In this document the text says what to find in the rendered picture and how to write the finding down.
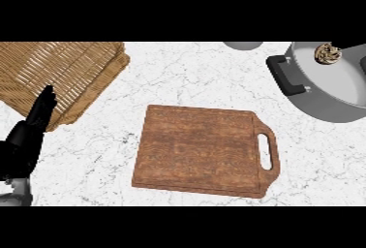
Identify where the grey metal pot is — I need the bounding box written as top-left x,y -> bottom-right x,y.
265,42 -> 366,124

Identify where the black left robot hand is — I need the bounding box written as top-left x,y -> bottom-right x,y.
0,84 -> 60,182

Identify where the woven wicker basket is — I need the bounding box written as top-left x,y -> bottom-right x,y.
0,42 -> 132,133

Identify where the grey round object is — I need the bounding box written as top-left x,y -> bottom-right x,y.
224,42 -> 265,51

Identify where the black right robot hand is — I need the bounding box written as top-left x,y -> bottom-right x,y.
331,42 -> 366,50

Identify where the brown wooden cutting board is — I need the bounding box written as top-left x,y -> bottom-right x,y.
131,104 -> 283,200

